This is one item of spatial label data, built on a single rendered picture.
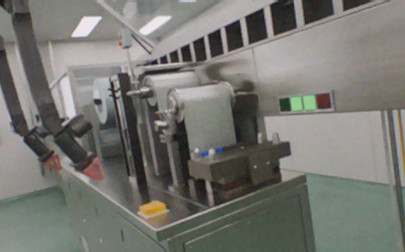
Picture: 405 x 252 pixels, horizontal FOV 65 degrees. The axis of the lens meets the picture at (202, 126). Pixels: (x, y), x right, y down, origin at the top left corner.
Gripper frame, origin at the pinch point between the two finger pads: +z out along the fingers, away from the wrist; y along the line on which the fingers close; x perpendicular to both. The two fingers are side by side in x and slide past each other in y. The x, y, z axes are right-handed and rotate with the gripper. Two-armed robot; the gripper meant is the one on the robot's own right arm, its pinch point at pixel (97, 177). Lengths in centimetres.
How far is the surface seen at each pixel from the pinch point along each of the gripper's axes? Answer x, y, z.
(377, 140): -245, 32, 198
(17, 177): -14, 553, 84
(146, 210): -1.1, -15.7, 14.8
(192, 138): -36.5, -7.3, 14.0
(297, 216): -39, -36, 57
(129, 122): -33.4, 27.7, 0.6
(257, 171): -38, -31, 32
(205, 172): -23.9, -22.7, 19.3
